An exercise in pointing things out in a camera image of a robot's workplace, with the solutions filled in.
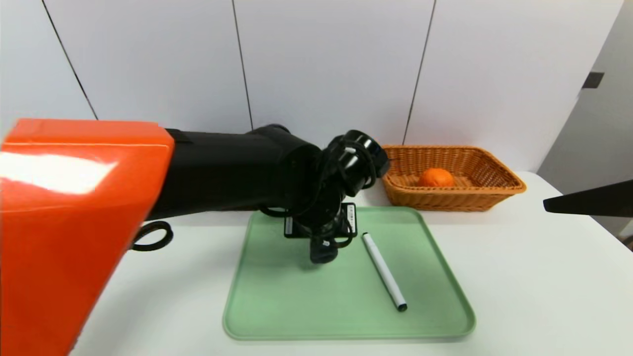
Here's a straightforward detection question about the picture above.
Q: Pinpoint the dark grey towel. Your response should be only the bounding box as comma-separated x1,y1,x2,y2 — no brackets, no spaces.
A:
310,240,340,265

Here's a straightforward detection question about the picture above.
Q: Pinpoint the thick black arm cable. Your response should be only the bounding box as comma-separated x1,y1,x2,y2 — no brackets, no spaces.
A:
130,221,174,252

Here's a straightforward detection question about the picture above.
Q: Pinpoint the white marker pen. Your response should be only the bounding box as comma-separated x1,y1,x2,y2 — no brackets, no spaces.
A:
362,232,408,312

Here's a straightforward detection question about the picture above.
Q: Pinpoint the orange fruit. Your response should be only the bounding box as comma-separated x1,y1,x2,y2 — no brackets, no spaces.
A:
417,168,454,188

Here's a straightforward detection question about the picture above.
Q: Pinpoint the orange wicker basket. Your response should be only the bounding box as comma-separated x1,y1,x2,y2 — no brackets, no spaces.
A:
382,145,527,213

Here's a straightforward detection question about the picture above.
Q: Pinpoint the light green plastic tray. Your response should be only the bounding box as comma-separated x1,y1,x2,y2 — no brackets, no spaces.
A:
223,206,477,341

